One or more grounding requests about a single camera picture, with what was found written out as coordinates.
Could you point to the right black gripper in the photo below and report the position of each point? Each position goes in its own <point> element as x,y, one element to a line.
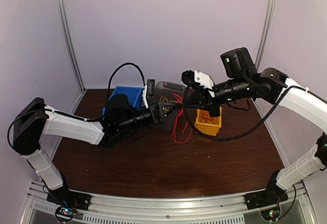
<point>207,103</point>

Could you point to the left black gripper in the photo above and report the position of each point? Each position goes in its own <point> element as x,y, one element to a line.
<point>157,109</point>

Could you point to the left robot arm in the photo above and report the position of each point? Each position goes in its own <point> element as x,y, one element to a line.
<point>119,118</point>

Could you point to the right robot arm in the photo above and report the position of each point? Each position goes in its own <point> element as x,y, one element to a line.
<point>276,88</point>

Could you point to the grey transparent plastic tub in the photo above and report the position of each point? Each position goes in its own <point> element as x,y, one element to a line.
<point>168,92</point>

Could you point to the yellow plastic bin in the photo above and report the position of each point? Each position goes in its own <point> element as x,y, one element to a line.
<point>207,124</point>

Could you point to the blue plastic bin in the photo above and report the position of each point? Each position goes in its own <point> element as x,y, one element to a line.
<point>134,95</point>

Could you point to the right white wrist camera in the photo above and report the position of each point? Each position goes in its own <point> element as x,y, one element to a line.
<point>197,78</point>

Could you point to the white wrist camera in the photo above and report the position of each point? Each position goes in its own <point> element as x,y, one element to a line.
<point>148,92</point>
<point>197,78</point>

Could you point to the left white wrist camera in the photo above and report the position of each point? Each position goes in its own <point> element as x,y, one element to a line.
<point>148,92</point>

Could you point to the aluminium front rail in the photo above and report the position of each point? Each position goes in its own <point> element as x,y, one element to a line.
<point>230,208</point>

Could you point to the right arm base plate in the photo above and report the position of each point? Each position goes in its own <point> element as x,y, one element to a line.
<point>265,199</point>

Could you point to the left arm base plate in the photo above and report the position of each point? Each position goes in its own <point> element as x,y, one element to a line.
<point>74,200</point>

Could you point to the right aluminium frame post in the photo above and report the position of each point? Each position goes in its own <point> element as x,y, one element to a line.
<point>270,9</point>

